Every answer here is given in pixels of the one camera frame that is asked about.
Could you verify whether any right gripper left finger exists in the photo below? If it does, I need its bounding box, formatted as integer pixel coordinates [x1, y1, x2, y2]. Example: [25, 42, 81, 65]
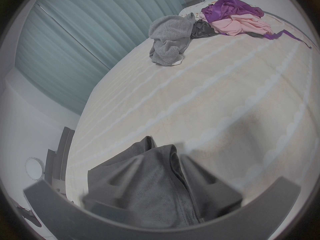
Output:
[82, 154, 145, 211]

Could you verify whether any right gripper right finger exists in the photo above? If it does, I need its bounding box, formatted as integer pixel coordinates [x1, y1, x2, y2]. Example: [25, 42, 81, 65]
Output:
[180, 154, 243, 221]

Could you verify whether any black T-shirt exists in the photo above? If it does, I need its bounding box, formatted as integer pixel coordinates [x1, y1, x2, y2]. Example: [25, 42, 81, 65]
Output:
[87, 135, 208, 229]

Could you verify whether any bed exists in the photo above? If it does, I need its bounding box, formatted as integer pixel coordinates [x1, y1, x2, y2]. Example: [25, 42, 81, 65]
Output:
[65, 0, 320, 209]

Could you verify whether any black chest of drawers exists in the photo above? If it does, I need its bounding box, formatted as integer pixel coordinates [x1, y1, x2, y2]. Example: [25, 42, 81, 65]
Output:
[44, 126, 75, 184]

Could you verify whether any blue-green curtain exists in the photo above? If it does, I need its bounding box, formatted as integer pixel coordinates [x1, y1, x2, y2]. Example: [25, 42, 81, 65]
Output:
[15, 4, 110, 116]
[37, 0, 190, 71]

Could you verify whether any grey garment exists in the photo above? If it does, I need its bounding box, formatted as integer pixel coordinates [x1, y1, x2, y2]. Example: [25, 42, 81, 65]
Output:
[149, 12, 196, 66]

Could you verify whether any black shiny garment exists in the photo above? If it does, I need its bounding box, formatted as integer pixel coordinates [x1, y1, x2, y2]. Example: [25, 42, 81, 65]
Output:
[190, 19, 220, 39]

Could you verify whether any pink garment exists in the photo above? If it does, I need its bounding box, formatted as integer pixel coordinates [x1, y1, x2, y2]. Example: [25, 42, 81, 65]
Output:
[209, 14, 273, 36]

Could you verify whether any purple garment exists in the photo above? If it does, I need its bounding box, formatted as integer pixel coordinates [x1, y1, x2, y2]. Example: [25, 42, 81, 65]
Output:
[201, 0, 313, 49]

